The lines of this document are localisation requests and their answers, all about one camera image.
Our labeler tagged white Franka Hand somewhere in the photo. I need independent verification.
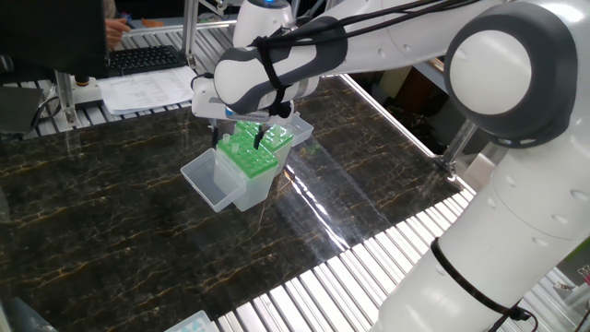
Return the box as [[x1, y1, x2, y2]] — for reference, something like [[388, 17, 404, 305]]
[[191, 77, 296, 151]]

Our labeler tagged clear tip box green rack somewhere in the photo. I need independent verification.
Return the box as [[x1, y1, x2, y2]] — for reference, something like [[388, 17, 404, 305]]
[[234, 113, 315, 174], [180, 133, 280, 213]]

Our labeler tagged bare person hand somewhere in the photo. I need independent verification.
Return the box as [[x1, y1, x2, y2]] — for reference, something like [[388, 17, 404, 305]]
[[104, 18, 134, 51]]

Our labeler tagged white paper stack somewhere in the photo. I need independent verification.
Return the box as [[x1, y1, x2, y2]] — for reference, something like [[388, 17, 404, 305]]
[[97, 65, 199, 117]]

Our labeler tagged black keyboard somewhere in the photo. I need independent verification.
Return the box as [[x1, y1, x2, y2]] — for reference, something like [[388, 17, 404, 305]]
[[107, 44, 189, 78]]

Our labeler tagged white stand base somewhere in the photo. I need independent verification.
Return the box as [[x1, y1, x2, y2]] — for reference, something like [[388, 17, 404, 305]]
[[72, 76, 105, 112]]

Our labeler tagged black marble pattern board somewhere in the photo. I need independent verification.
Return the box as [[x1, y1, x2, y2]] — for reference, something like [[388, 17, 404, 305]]
[[0, 75, 465, 332]]

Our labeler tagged beige cardboard panel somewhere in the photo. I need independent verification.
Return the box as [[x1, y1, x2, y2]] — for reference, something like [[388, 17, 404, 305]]
[[380, 64, 413, 99]]

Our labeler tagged clear tip box blue rack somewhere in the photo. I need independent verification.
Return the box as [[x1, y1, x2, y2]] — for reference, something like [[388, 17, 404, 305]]
[[164, 309, 218, 332]]

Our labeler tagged black computer monitor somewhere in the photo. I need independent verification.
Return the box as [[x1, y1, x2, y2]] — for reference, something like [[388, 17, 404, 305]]
[[0, 0, 111, 80]]

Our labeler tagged black flat box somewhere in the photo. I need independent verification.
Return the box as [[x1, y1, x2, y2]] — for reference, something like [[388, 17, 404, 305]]
[[0, 85, 46, 136]]

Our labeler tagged diagonal aluminium strut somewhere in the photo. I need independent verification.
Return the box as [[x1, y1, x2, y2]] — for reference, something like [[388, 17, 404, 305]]
[[435, 118, 479, 179]]

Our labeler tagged grey rounded object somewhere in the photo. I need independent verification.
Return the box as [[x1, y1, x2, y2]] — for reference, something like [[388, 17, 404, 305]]
[[0, 296, 59, 332]]

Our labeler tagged green flat object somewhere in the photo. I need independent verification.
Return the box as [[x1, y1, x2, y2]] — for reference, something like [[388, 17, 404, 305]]
[[569, 237, 590, 262]]

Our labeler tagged black camera cable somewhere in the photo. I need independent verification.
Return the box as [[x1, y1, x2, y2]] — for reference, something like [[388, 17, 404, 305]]
[[189, 0, 540, 332]]

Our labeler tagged tall aluminium frame post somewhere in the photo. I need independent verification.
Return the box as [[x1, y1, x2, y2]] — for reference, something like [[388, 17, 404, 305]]
[[181, 0, 201, 70]]

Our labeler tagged short aluminium frame post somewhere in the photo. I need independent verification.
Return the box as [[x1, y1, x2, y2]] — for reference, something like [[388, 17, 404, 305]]
[[53, 71, 79, 130]]

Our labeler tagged grey metal shelf rail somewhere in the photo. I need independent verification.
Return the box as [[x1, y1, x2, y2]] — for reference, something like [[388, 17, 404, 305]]
[[412, 59, 448, 93]]

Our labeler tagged black arm strap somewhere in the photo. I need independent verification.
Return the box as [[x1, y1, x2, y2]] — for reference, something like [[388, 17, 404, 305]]
[[431, 237, 534, 323]]

